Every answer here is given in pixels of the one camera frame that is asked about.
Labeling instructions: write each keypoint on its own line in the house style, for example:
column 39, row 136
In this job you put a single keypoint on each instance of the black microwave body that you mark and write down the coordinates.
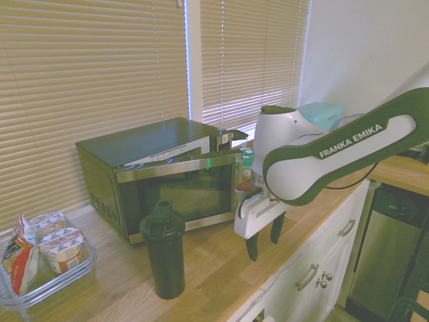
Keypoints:
column 140, row 141

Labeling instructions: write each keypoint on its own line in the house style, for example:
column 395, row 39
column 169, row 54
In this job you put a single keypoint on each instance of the round silver cabinet knob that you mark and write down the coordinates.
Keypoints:
column 322, row 284
column 328, row 276

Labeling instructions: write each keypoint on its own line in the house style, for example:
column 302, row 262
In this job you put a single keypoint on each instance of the teal box appliance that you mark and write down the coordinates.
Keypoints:
column 320, row 115

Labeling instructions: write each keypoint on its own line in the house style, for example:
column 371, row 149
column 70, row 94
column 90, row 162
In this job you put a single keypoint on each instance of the white kitchen cabinet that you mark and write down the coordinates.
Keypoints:
column 321, row 241

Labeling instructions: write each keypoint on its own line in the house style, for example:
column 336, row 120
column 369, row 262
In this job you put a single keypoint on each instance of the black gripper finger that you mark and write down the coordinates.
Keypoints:
column 253, row 248
column 277, row 231

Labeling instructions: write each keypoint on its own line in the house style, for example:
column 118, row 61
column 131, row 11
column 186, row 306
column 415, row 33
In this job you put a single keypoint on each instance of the wrist camera with red mount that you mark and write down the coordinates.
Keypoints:
column 247, row 188

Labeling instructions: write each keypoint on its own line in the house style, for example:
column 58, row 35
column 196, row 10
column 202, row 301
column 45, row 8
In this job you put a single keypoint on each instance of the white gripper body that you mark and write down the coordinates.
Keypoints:
column 249, row 218

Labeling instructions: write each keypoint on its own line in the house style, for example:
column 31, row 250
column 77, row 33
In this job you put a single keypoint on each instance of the spice jar with green lid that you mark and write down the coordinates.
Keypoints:
column 247, row 164

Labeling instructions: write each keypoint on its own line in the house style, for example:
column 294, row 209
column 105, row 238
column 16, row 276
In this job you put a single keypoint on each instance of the black shaker bottle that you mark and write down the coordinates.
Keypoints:
column 166, row 255

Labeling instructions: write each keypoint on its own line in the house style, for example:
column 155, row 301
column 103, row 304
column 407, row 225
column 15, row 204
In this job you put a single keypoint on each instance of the dark tubular stand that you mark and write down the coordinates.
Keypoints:
column 407, row 307

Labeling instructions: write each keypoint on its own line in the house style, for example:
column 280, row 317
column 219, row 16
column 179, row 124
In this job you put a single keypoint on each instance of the clear plastic storage container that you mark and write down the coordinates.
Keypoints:
column 72, row 268

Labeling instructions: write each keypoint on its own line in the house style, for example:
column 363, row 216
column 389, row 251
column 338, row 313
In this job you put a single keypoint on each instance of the stainless steel dishwasher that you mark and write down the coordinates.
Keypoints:
column 385, row 248

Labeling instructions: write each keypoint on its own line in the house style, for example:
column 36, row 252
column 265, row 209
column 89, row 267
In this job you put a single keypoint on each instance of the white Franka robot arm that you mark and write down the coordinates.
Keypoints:
column 291, row 167

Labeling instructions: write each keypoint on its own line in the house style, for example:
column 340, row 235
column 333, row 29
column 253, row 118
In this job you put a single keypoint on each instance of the instant noodle cup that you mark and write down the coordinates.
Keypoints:
column 47, row 221
column 62, row 248

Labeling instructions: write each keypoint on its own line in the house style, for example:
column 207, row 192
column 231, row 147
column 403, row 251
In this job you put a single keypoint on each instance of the narrow beige window blind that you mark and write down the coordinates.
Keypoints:
column 248, row 60

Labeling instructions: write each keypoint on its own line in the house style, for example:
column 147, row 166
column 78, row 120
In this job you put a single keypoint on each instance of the red and white snack bag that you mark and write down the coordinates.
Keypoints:
column 20, row 265

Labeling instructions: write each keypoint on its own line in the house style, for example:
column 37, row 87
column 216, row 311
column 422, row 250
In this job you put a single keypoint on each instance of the large dark blue box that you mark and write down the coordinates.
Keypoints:
column 181, row 194

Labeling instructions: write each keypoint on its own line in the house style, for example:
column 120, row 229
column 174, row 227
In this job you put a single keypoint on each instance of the wide beige window blind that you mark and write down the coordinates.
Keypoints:
column 83, row 67

